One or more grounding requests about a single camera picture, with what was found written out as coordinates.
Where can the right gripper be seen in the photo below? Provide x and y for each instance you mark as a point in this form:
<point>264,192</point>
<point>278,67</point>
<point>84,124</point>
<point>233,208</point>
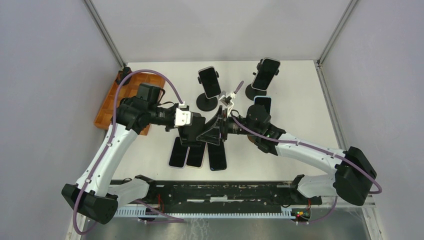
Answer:
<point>212,135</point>

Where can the cream case smartphone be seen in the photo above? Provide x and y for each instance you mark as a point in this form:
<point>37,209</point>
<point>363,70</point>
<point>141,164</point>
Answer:
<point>196,155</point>

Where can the lilac case smartphone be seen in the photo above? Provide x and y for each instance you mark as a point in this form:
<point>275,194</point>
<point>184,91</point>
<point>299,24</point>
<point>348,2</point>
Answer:
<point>178,155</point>

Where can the black small phone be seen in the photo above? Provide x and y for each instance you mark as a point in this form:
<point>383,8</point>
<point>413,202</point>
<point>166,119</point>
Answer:
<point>217,157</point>

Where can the black folding phone stand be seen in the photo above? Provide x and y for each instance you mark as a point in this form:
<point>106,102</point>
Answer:
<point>184,141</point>

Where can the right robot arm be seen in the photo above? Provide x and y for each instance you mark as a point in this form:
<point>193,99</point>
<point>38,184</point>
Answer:
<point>348,174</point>

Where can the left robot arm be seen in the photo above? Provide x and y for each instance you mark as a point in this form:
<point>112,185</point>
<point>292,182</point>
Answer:
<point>92,195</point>

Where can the black round-base phone stand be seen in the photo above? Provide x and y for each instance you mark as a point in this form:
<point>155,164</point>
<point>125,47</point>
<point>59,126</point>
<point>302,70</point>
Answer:
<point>205,104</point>

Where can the wood-base stand right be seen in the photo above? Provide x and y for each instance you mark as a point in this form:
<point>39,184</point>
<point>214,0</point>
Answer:
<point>254,139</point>

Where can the black right phone stand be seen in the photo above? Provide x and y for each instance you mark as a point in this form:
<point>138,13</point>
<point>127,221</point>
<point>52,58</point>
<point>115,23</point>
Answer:
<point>251,93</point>

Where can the phone on rear stand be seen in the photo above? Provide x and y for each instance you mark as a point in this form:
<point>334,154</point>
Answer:
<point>208,78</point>

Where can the phone on stand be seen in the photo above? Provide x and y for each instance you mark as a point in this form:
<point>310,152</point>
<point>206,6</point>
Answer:
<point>267,68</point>
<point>208,78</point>

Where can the light blue case phone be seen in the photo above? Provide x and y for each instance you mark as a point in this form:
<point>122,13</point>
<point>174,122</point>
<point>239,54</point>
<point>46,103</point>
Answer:
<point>264,101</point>

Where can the phone on right stand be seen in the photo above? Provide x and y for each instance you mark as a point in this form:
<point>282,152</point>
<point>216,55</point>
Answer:
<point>267,68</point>

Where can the wooden compartment tray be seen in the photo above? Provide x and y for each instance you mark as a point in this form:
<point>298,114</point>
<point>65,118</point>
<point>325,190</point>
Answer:
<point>105,113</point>

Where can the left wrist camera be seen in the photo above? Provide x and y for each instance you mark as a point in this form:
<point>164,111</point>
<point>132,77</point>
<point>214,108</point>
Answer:
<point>183,116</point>

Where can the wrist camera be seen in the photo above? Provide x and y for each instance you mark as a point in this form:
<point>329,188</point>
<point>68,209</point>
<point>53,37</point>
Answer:
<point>227,99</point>
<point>183,116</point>

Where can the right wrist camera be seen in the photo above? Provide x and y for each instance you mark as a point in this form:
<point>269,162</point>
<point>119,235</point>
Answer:
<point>227,99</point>

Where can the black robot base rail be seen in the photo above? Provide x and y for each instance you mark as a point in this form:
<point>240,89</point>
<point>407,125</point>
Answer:
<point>225,197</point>

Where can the white cable duct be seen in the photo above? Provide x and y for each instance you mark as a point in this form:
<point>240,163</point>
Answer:
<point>141,212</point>

